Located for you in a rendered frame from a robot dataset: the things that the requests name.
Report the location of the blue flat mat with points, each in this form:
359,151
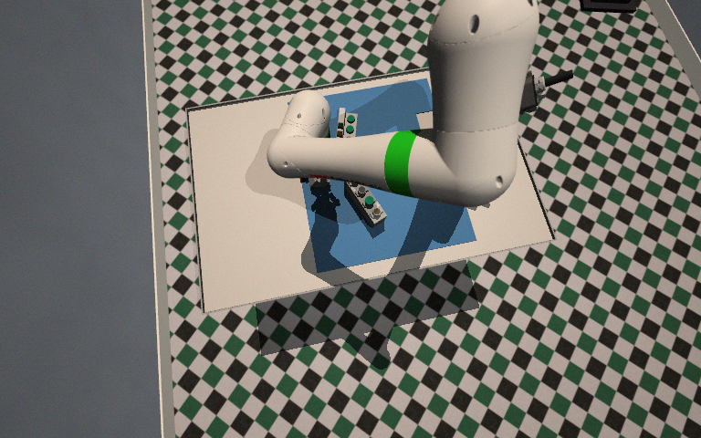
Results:
340,234

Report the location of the small sloping desk with blue and green keys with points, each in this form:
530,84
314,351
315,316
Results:
316,183

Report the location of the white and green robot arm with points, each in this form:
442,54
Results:
478,53

